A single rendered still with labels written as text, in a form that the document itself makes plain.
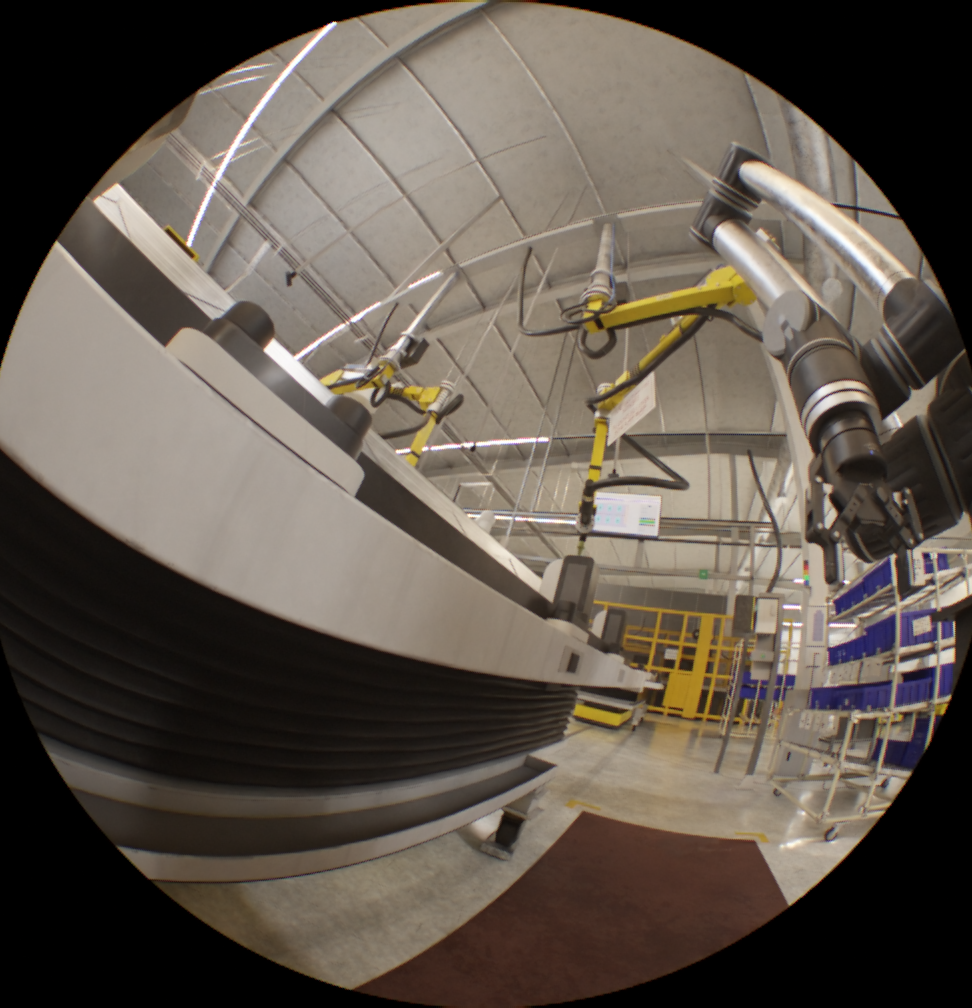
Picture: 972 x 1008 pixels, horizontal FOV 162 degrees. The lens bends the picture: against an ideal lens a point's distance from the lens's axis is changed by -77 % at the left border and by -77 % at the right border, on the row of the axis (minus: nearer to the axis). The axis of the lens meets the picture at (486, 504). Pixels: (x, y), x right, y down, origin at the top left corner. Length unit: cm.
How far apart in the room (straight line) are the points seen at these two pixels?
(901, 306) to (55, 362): 73
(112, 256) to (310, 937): 102
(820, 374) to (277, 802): 91
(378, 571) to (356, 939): 92
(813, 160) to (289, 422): 769
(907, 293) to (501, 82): 945
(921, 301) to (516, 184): 950
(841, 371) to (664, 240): 974
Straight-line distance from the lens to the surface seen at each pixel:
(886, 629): 255
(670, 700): 1041
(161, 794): 59
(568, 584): 68
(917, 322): 61
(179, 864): 50
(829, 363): 44
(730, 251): 106
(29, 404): 15
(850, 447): 39
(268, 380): 16
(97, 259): 22
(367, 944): 99
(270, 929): 96
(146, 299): 20
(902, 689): 261
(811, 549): 450
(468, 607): 24
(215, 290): 41
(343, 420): 17
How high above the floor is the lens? 79
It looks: 22 degrees up
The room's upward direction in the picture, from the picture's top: 19 degrees clockwise
